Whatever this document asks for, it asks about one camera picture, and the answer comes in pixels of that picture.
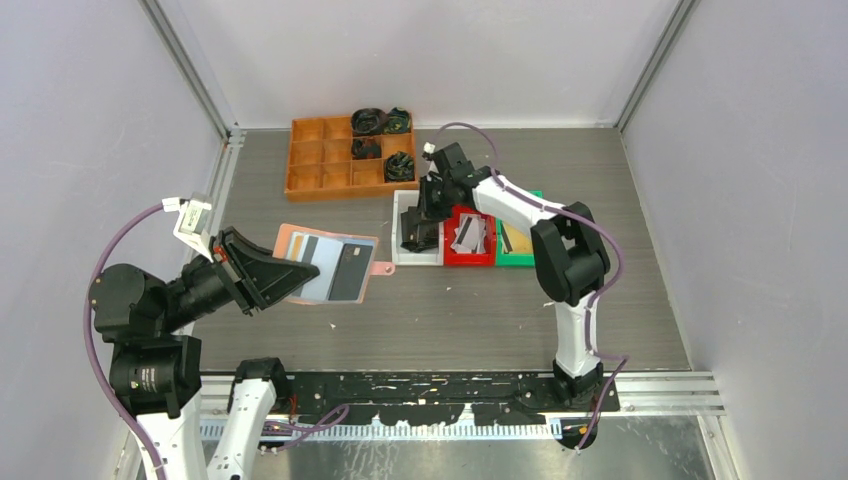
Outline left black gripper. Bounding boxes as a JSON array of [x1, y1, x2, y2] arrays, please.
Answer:
[[158, 221, 318, 327]]

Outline gold credit card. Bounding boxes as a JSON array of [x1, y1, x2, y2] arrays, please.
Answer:
[[286, 233, 305, 261]]

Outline dark grey credit card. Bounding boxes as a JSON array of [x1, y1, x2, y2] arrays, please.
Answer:
[[328, 242, 374, 302]]

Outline tan leather card holder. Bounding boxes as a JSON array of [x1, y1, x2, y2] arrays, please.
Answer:
[[273, 223, 396, 305]]

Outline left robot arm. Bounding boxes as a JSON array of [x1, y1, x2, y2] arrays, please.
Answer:
[[84, 225, 320, 479]]

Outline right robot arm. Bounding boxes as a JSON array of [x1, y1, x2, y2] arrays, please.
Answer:
[[400, 143, 611, 411]]

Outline white cards in red bin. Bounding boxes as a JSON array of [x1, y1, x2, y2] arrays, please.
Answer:
[[451, 213, 489, 254]]

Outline gold cards in green bin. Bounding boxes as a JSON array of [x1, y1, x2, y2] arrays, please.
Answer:
[[500, 223, 533, 255]]

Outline black wallet in white bin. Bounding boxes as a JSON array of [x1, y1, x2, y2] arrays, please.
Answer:
[[400, 206, 442, 253]]

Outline white bin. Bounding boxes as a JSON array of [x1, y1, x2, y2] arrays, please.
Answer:
[[390, 190, 444, 267]]

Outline red bin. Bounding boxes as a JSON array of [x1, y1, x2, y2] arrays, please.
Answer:
[[443, 206, 497, 267]]

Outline black rolled belt lower right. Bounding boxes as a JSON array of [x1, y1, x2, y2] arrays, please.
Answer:
[[383, 151, 416, 183]]

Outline black rolled belt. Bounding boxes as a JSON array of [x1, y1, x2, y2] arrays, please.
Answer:
[[383, 151, 416, 183], [351, 137, 382, 160], [383, 107, 412, 135], [350, 108, 388, 137]]

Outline green bin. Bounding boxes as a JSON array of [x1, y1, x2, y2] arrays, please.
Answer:
[[494, 218, 535, 268]]

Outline black rolled belt middle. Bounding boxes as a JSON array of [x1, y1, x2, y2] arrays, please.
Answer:
[[351, 137, 382, 160]]

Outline black rolled belt top right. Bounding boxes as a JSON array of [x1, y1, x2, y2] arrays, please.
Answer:
[[383, 107, 412, 135]]

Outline black rolled belt top left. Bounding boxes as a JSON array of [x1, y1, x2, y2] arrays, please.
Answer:
[[350, 108, 388, 137]]

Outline orange compartment tray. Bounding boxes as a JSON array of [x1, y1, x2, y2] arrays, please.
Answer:
[[283, 115, 418, 202]]

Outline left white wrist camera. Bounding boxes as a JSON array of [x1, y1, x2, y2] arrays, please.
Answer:
[[161, 192, 213, 261]]

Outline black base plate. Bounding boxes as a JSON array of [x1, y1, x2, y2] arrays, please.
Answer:
[[270, 371, 619, 427]]

